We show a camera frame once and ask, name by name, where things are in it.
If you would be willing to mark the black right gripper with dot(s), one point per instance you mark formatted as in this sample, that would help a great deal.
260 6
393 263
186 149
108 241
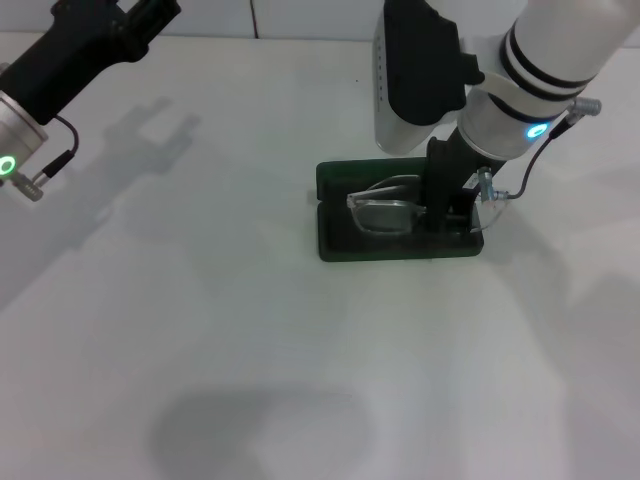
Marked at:
450 165

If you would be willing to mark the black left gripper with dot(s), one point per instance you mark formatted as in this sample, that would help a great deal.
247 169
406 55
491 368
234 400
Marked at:
75 55

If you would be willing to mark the green glasses case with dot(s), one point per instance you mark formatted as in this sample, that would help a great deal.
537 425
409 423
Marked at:
375 250

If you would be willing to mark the clear white glasses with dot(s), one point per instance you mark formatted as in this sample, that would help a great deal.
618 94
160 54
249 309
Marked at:
352 202

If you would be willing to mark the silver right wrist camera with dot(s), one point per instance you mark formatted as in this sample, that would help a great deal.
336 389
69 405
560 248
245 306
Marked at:
420 65

